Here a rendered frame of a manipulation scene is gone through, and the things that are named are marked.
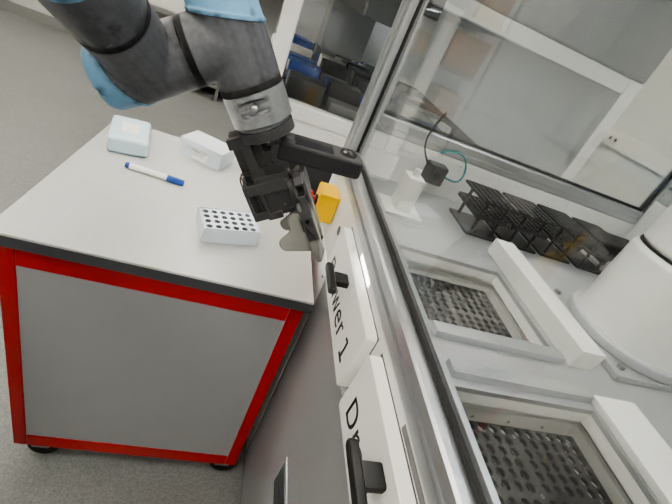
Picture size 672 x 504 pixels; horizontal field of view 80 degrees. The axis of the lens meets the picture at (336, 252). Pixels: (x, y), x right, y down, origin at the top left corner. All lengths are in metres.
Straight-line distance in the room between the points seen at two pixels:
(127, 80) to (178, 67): 0.05
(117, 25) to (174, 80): 0.09
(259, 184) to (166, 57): 0.17
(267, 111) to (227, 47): 0.08
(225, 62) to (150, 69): 0.08
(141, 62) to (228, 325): 0.57
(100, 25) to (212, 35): 0.11
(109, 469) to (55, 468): 0.13
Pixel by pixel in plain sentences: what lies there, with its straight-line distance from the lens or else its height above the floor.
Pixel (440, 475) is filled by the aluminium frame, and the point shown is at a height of 0.98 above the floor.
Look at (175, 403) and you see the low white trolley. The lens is 1.12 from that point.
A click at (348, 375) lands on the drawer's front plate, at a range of 0.60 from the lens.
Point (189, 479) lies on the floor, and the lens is 1.42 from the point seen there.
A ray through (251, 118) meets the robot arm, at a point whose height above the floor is 1.12.
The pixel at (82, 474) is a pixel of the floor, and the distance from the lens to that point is 1.42.
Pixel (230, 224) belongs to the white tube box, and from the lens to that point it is 0.90.
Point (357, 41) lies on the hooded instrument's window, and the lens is 1.35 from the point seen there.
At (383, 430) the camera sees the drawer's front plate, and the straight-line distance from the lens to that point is 0.47.
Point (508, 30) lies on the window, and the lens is 0.56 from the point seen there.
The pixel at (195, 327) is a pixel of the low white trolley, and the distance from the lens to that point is 0.90.
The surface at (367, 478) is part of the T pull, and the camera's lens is 0.45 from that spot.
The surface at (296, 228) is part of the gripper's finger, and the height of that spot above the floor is 0.99.
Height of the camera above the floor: 1.27
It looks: 30 degrees down
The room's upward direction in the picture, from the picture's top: 25 degrees clockwise
